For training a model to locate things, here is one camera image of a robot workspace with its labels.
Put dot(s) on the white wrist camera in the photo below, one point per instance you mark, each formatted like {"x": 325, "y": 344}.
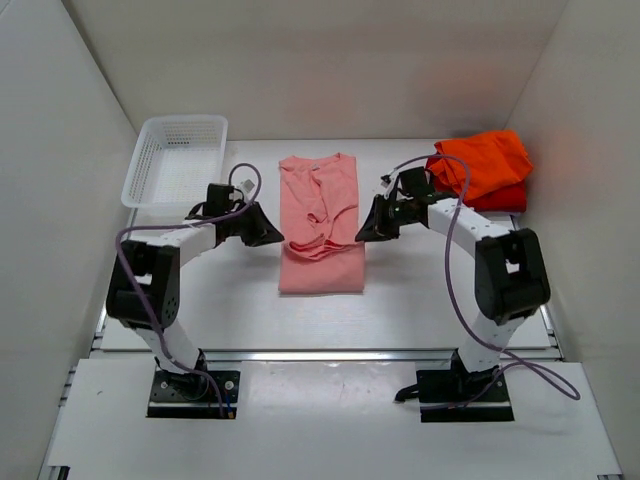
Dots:
{"x": 390, "y": 181}
{"x": 245, "y": 188}

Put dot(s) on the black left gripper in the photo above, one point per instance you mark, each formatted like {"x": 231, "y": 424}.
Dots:
{"x": 264, "y": 231}

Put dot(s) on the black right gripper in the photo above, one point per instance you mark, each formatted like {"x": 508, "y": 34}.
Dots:
{"x": 375, "y": 228}

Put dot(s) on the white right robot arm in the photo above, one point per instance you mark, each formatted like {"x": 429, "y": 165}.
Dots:
{"x": 510, "y": 279}

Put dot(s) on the pink t shirt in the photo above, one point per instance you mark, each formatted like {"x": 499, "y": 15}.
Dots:
{"x": 319, "y": 218}

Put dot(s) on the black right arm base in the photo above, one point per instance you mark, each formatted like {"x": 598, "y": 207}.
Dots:
{"x": 454, "y": 395}

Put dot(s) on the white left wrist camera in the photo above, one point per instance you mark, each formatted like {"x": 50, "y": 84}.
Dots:
{"x": 245, "y": 188}

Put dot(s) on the orange t shirt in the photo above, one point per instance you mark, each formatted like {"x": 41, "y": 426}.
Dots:
{"x": 479, "y": 164}

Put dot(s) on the red t shirt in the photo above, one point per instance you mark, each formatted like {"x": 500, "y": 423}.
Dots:
{"x": 511, "y": 199}

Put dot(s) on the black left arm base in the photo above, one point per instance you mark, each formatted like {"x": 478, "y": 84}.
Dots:
{"x": 177, "y": 396}

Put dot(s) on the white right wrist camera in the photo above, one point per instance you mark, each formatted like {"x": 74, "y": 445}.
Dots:
{"x": 390, "y": 181}

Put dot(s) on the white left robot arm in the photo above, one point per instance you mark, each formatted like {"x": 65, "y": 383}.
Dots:
{"x": 144, "y": 290}

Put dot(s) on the white plastic basket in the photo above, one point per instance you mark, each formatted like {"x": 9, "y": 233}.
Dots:
{"x": 174, "y": 160}

